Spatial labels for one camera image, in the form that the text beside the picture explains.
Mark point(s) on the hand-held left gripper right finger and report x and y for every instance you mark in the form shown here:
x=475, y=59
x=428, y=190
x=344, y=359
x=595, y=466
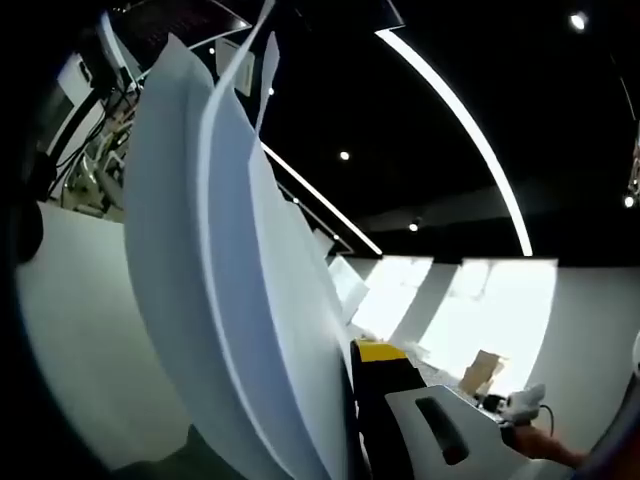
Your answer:
x=400, y=415

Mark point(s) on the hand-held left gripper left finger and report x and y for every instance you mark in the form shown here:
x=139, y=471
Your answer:
x=190, y=465

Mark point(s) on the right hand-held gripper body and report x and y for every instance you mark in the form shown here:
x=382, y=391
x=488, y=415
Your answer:
x=525, y=405

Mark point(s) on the stack of white printing papers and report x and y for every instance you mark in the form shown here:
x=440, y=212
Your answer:
x=175, y=225

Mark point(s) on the person's right hand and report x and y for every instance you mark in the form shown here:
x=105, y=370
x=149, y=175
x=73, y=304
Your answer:
x=525, y=440

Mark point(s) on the brown cardboard box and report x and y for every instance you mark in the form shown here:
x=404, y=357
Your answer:
x=482, y=372

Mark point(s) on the bright window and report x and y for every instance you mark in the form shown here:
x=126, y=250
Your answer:
x=500, y=310

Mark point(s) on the white whiteboard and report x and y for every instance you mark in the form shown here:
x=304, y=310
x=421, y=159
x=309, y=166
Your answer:
x=350, y=290

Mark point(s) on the straight ceiling light strip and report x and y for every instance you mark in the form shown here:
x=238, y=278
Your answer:
x=465, y=125

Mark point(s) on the black monitor stand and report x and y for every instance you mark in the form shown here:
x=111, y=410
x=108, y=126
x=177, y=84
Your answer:
x=27, y=235

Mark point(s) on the large hanging dark screen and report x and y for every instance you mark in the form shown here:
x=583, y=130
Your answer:
x=190, y=20

